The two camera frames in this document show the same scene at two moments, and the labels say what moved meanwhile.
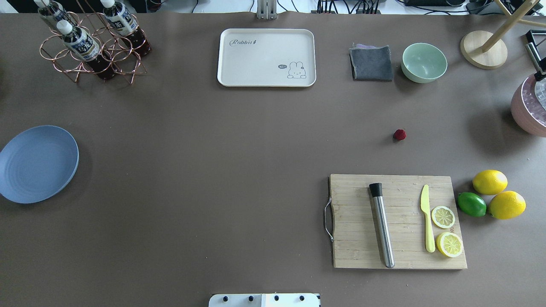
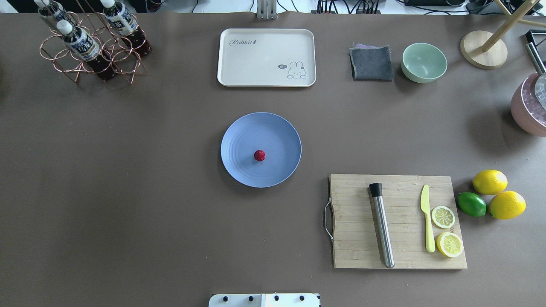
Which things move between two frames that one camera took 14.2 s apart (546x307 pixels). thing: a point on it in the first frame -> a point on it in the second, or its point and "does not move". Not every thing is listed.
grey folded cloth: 370,63 does not move
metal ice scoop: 540,86 does not move
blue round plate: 36,162 -> 263,131
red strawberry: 399,134 -> 259,155
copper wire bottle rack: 87,41 does not move
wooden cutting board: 357,243 does not move
